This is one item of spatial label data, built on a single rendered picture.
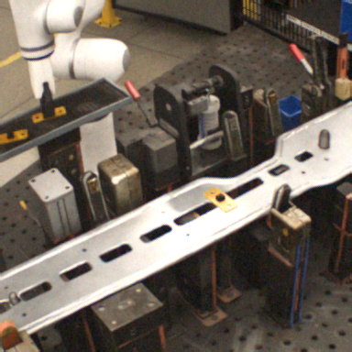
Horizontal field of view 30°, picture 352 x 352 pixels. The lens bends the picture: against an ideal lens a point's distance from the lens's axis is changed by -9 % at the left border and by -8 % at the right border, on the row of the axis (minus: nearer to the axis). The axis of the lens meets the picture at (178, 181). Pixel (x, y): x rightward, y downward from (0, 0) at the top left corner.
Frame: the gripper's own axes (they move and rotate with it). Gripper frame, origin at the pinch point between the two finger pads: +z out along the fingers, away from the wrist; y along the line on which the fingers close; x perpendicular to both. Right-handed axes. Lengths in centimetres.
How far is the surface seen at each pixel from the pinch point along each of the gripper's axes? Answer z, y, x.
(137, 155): 12.8, 11.4, 18.2
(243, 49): 48, -91, 90
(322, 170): 19, 28, 59
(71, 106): 2.5, -1.0, 6.2
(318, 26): 15, -40, 97
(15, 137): 2.2, 5.5, -9.6
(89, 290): 18.6, 43.4, -3.0
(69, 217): 14.5, 24.3, -1.8
